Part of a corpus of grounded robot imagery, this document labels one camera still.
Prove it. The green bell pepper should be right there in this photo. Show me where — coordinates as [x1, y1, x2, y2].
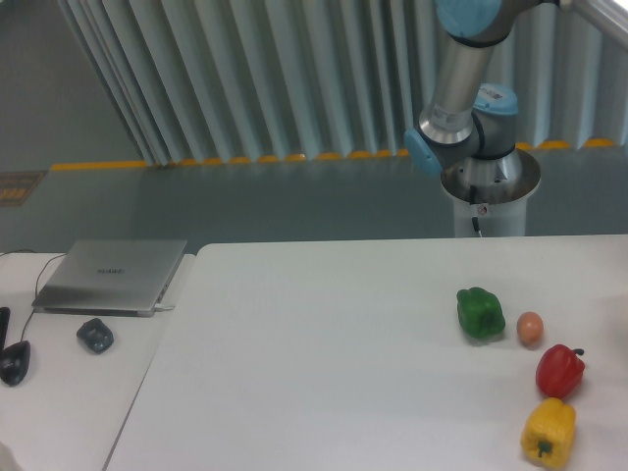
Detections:
[456, 287, 505, 340]

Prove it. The black handle object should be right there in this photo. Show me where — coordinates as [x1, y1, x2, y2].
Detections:
[0, 306, 11, 350]

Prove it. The red bell pepper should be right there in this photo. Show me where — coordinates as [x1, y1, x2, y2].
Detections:
[536, 344, 586, 399]

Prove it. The silver laptop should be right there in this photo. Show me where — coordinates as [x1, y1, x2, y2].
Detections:
[32, 239, 186, 317]

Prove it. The black mouse cable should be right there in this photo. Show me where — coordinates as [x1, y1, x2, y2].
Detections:
[0, 250, 68, 343]

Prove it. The brown egg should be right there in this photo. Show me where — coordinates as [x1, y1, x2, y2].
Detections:
[516, 311, 545, 345]

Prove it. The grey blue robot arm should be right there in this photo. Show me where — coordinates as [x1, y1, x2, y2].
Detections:
[404, 1, 627, 191]

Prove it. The yellow bell pepper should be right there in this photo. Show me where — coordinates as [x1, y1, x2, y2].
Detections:
[520, 397, 577, 469]

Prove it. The dark grey small case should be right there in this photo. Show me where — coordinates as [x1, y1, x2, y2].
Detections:
[77, 318, 115, 354]

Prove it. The black computer mouse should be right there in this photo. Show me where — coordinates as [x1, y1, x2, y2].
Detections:
[1, 340, 31, 387]

